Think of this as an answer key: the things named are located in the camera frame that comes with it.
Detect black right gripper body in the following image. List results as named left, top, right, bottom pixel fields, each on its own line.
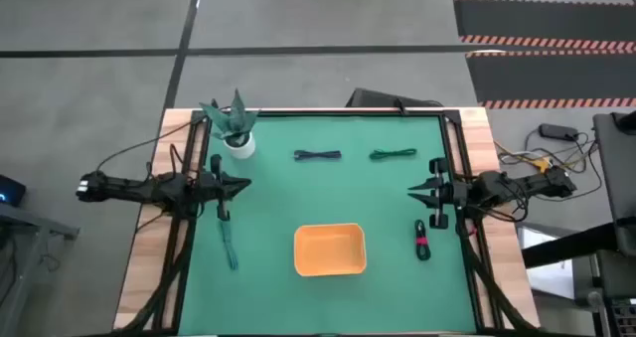
left=428, top=156, right=471, bottom=231

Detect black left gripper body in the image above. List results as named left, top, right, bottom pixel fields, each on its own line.
left=196, top=153, right=236, bottom=223

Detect black green cable red tie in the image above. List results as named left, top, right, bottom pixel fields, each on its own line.
left=413, top=219, right=432, bottom=262

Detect teal braided USB-C cable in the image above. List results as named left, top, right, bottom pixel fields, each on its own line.
left=218, top=218, right=239, bottom=271

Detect dark blue USB-C cable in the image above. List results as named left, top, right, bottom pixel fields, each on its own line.
left=292, top=149, right=343, bottom=162

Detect white plant pot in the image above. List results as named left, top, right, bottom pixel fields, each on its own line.
left=222, top=131, right=257, bottom=160

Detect green artificial plant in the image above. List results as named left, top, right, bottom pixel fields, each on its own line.
left=199, top=87, right=259, bottom=147

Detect green table mat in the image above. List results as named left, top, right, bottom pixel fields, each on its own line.
left=177, top=114, right=479, bottom=336

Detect black flat panel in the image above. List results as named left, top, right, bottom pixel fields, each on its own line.
left=345, top=86, right=444, bottom=111

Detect orange plastic bin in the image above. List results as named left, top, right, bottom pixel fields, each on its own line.
left=292, top=222, right=368, bottom=277

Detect black power adapter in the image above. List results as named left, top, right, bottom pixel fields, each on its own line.
left=539, top=122, right=580, bottom=142

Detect white board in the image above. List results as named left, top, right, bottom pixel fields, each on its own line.
left=516, top=226, right=578, bottom=299

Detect black floor mat striped edge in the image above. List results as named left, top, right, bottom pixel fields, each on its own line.
left=452, top=0, right=636, bottom=51
left=464, top=50, right=636, bottom=110

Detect black operator stand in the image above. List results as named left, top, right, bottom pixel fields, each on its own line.
left=520, top=108, right=636, bottom=271

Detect grey side desk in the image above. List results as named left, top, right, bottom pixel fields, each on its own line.
left=0, top=201, right=80, bottom=337

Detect black device blue light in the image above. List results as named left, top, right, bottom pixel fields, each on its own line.
left=0, top=173, right=28, bottom=208

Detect black keyboard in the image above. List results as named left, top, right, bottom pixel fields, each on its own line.
left=606, top=296, right=636, bottom=337

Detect green USB-C cable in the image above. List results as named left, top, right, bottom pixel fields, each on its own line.
left=369, top=147, right=418, bottom=161

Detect thin black cable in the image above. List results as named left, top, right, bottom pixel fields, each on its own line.
left=96, top=97, right=221, bottom=172

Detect tangled floor cables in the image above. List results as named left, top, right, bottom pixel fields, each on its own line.
left=493, top=126, right=603, bottom=204

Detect black sleeved cable bundle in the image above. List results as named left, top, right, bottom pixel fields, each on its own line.
left=116, top=217, right=196, bottom=337
left=455, top=221, right=541, bottom=337

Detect black aluminium table frame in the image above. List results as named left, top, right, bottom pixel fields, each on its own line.
left=148, top=106, right=504, bottom=337

